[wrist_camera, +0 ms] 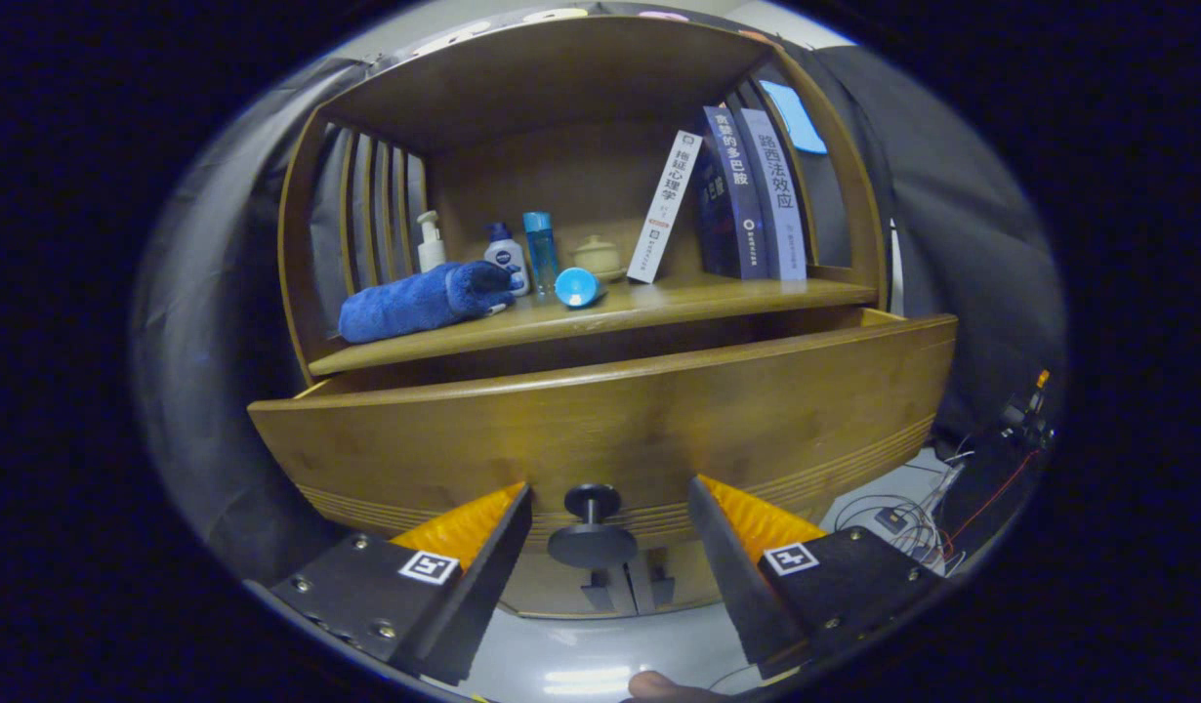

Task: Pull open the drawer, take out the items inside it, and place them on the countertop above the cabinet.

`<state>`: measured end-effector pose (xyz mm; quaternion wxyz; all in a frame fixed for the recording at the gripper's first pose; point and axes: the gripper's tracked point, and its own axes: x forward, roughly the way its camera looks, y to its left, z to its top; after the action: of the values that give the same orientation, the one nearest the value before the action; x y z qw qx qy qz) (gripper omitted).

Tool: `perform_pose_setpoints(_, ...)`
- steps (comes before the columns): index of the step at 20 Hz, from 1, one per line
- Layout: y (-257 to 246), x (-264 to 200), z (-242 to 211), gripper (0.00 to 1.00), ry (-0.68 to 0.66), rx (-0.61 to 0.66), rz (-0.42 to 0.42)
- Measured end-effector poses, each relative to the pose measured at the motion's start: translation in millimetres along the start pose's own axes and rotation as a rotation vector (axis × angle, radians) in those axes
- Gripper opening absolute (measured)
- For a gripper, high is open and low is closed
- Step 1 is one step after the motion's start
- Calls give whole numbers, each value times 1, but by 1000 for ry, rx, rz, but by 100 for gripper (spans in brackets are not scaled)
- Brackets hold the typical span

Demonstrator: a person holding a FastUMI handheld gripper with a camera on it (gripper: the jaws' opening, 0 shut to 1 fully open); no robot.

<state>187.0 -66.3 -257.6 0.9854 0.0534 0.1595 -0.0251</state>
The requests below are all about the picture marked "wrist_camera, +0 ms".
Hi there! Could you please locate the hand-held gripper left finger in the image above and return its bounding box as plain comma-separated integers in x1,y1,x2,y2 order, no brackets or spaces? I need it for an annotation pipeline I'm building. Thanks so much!
244,481,535,686

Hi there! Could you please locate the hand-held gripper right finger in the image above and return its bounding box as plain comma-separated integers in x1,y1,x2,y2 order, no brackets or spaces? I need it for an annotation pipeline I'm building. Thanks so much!
686,476,945,680

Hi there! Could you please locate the wooden drawer with black knob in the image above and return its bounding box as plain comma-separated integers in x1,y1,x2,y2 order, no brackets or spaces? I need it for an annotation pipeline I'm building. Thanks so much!
247,308,959,572

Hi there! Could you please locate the wooden cabinet door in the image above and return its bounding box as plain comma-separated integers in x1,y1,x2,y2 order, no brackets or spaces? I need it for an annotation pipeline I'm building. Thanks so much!
630,542,728,614
503,557,641,618

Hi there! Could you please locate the wooden countertop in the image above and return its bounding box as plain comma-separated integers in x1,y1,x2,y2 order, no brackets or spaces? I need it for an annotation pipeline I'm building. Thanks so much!
308,273,880,377

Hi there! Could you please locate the wooden cabinet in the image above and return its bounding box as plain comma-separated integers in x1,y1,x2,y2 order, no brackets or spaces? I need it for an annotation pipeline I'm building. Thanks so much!
247,15,959,621

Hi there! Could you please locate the rolled blue towel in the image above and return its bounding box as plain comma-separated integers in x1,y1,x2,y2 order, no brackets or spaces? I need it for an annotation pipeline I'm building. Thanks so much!
338,260,516,345

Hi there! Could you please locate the white bottle with blue cap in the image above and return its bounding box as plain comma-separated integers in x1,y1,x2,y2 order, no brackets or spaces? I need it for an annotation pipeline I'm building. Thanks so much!
483,222,531,297

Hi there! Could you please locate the white pump bottle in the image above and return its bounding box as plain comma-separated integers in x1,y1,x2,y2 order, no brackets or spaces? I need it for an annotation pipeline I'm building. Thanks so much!
415,210,448,274

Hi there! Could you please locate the clear blue bottle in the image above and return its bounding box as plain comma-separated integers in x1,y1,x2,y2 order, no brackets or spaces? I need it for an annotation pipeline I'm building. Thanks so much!
521,211,560,294

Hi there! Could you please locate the black and orange clamp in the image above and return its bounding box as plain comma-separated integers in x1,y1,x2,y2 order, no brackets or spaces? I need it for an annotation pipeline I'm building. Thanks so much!
999,369,1056,450

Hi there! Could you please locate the beige lidded teacup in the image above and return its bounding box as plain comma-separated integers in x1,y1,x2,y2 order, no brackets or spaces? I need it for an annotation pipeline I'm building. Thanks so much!
572,234,625,282

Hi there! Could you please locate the black backdrop cloth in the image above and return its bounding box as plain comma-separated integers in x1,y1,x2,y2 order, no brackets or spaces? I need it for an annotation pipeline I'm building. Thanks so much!
132,39,1068,587

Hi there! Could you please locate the light purple book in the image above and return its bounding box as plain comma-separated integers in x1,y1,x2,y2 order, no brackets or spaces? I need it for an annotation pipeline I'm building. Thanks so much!
735,107,808,283

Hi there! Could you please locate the white book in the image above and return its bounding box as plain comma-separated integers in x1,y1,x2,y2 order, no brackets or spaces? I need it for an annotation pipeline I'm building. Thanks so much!
626,130,705,285

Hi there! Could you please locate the dark blue book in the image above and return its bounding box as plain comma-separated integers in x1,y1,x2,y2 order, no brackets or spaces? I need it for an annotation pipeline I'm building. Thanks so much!
696,105,769,281

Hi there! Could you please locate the white cable bundle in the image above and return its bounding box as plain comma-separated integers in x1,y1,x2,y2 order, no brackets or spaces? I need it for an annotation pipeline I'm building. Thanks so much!
833,449,977,577

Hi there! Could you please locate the red cable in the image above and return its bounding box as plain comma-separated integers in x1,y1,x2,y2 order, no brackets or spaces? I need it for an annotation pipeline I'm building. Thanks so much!
942,447,1043,559

